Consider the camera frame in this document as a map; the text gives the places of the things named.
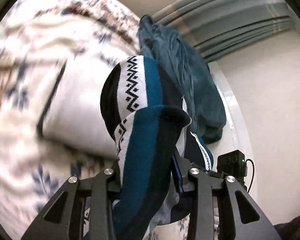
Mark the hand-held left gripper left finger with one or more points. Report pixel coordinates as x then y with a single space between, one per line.
100 192

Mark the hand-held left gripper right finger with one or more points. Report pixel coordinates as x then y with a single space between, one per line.
178 177

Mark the striped knit sweater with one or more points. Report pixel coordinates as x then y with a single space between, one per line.
145 142

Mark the white headboard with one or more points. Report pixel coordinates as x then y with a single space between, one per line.
236 135

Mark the folded white garment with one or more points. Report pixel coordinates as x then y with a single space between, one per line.
77 110

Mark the dark cloth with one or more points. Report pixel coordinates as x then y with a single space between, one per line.
295 227

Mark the teal plush blanket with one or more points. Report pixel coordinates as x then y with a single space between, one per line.
190 80

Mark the grey striped curtain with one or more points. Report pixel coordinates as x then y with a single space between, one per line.
227 17

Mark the floral blanket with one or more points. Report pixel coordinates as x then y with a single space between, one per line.
40 30

